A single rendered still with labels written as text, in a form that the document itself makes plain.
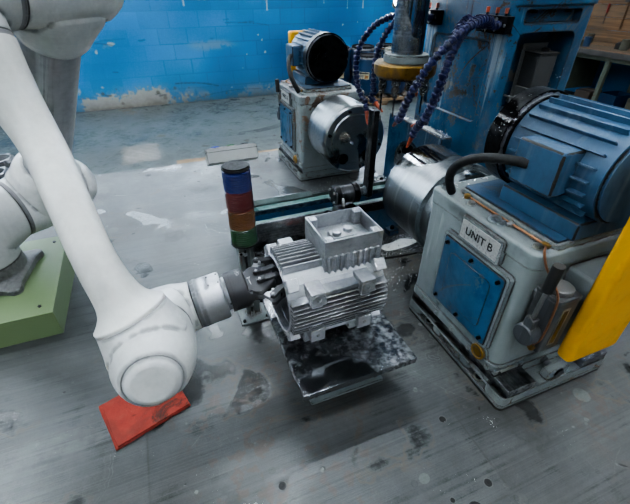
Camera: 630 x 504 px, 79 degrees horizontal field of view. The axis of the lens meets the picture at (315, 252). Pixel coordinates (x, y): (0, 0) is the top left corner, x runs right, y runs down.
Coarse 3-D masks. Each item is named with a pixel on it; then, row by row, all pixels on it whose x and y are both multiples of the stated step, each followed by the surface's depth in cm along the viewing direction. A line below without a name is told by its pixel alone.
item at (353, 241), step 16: (352, 208) 79; (320, 224) 78; (336, 224) 79; (352, 224) 79; (368, 224) 76; (320, 240) 70; (336, 240) 69; (352, 240) 70; (368, 240) 72; (320, 256) 72; (336, 256) 71; (352, 256) 72; (368, 256) 74
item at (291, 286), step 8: (264, 248) 78; (376, 264) 73; (384, 264) 74; (288, 280) 68; (296, 280) 68; (288, 288) 68; (296, 288) 68; (376, 312) 80; (288, 336) 75; (296, 336) 75
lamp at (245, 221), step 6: (252, 210) 84; (228, 216) 85; (234, 216) 83; (240, 216) 83; (246, 216) 83; (252, 216) 85; (234, 222) 84; (240, 222) 84; (246, 222) 84; (252, 222) 85; (234, 228) 85; (240, 228) 85; (246, 228) 85
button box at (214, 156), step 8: (240, 144) 129; (248, 144) 130; (208, 152) 126; (216, 152) 127; (224, 152) 127; (232, 152) 128; (240, 152) 129; (248, 152) 130; (256, 152) 131; (208, 160) 126; (216, 160) 127; (224, 160) 128; (248, 160) 136
